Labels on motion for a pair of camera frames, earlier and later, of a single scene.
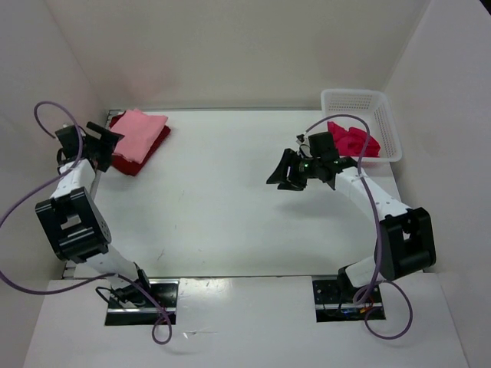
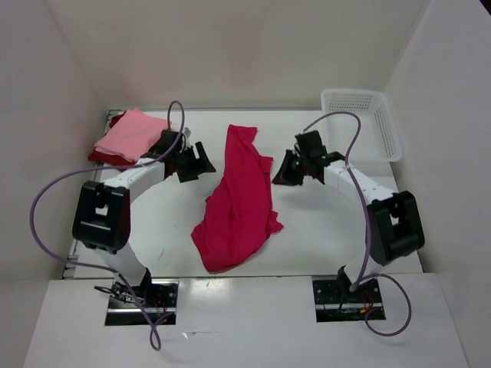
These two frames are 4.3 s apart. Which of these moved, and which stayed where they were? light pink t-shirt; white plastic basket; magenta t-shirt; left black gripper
Moved: magenta t-shirt; left black gripper
Stayed: light pink t-shirt; white plastic basket
